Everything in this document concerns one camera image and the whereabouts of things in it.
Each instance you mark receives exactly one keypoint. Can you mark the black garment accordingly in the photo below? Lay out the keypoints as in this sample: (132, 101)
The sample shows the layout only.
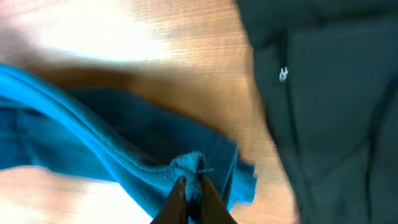
(326, 71)

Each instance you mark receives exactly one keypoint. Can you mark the brown right gripper left finger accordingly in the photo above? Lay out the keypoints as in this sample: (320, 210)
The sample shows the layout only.
(175, 208)

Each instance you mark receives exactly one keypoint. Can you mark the brown right gripper right finger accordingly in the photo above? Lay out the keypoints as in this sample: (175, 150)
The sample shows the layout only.
(213, 210)

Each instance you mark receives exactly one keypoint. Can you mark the blue t-shirt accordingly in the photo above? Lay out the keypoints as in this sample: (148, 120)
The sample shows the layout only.
(113, 135)

